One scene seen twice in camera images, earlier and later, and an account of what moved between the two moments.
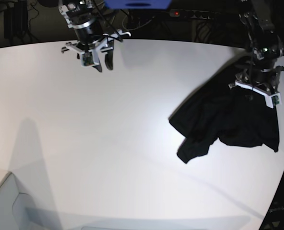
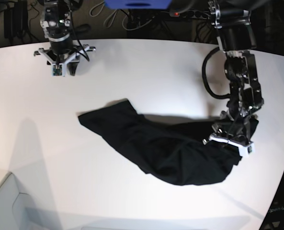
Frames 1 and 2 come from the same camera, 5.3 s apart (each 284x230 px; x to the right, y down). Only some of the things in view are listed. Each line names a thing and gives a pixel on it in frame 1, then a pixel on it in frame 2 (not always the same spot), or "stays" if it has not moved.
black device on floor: [16, 18] stays
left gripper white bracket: [90, 57] → [58, 69]
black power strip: [193, 13] stays
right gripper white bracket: [272, 98] → [245, 149]
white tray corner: [8, 209] stays
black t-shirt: [239, 116] → [180, 152]
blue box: [138, 4] stays
